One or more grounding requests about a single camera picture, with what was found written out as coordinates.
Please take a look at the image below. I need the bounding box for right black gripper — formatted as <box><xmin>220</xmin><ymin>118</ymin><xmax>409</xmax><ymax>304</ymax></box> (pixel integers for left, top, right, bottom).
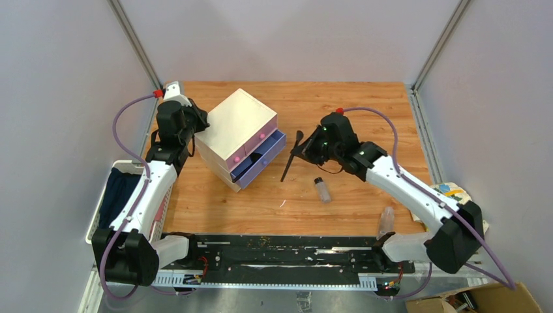
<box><xmin>292</xmin><ymin>125</ymin><xmax>342</xmax><ymax>167</ymax></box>

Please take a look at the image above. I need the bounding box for thin black makeup brush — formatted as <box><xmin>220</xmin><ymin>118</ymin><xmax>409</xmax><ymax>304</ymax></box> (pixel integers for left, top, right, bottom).
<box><xmin>280</xmin><ymin>130</ymin><xmax>304</xmax><ymax>183</ymax></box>

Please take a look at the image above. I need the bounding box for purple drawer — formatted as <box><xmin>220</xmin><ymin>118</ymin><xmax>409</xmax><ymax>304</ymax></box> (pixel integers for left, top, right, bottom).
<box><xmin>235</xmin><ymin>130</ymin><xmax>286</xmax><ymax>189</ymax></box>

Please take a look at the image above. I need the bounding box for pink drawer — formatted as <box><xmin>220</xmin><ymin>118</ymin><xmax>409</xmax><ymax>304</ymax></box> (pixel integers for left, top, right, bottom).
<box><xmin>225</xmin><ymin>145</ymin><xmax>246</xmax><ymax>171</ymax></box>
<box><xmin>244</xmin><ymin>116</ymin><xmax>278</xmax><ymax>155</ymax></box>

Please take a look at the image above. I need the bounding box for white mini drawer cabinet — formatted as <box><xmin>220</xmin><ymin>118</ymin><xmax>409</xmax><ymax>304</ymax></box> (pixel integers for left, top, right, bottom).
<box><xmin>194</xmin><ymin>89</ymin><xmax>278</xmax><ymax>192</ymax></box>

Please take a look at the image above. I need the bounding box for clear square bottle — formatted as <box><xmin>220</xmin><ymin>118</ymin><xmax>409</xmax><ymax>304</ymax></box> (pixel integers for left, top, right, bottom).
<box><xmin>376</xmin><ymin>207</ymin><xmax>395</xmax><ymax>240</ymax></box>

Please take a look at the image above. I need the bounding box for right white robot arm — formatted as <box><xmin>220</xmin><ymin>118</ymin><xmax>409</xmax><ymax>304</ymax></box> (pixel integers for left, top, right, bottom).
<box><xmin>290</xmin><ymin>112</ymin><xmax>484</xmax><ymax>274</ymax></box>

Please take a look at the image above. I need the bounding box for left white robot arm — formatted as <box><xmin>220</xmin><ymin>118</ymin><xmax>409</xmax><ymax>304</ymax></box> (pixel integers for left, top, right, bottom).
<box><xmin>91</xmin><ymin>100</ymin><xmax>209</xmax><ymax>286</ymax></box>

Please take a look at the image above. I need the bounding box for small clear bottle black cap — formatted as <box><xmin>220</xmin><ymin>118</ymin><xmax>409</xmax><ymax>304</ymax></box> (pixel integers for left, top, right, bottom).
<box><xmin>314</xmin><ymin>177</ymin><xmax>332</xmax><ymax>203</ymax></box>

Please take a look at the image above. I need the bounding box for white perforated basket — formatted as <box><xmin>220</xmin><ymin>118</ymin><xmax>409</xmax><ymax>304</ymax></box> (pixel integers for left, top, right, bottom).
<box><xmin>85</xmin><ymin>160</ymin><xmax>173</xmax><ymax>248</ymax></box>

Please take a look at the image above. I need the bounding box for dark blue cloth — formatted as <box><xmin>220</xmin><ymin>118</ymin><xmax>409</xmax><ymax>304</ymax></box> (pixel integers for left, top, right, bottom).
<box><xmin>97</xmin><ymin>168</ymin><xmax>141</xmax><ymax>230</ymax></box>

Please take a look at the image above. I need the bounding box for printed cream cloth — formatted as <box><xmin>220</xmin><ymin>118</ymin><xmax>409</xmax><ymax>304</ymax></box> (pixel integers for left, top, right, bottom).
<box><xmin>410</xmin><ymin>182</ymin><xmax>489</xmax><ymax>234</ymax></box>

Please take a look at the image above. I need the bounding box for cardboard box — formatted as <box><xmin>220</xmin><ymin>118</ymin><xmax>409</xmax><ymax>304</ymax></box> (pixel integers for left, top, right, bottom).
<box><xmin>406</xmin><ymin>282</ymin><xmax>543</xmax><ymax>312</ymax></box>

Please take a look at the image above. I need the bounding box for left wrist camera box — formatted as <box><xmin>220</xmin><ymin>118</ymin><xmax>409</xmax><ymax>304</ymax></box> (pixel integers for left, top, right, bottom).
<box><xmin>163</xmin><ymin>81</ymin><xmax>192</xmax><ymax>107</ymax></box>

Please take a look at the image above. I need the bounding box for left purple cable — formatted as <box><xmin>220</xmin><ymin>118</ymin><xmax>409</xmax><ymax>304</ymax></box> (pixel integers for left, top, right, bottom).
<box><xmin>98</xmin><ymin>89</ymin><xmax>198</xmax><ymax>301</ymax></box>

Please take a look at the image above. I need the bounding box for purple cable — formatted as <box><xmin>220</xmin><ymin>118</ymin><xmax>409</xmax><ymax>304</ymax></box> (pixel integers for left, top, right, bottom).
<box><xmin>98</xmin><ymin>89</ymin><xmax>198</xmax><ymax>301</ymax></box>
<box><xmin>335</xmin><ymin>107</ymin><xmax>516</xmax><ymax>301</ymax></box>

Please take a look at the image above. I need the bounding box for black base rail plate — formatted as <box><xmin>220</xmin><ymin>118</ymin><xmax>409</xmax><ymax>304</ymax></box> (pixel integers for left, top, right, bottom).
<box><xmin>153</xmin><ymin>234</ymin><xmax>415</xmax><ymax>295</ymax></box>

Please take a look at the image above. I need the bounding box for white slotted cable duct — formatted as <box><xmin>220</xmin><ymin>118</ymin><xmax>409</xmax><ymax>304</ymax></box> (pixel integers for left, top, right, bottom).
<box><xmin>153</xmin><ymin>270</ymin><xmax>379</xmax><ymax>290</ymax></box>

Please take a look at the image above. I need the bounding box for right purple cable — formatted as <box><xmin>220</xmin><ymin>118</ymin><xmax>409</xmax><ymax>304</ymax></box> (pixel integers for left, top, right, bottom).
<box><xmin>335</xmin><ymin>107</ymin><xmax>516</xmax><ymax>301</ymax></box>

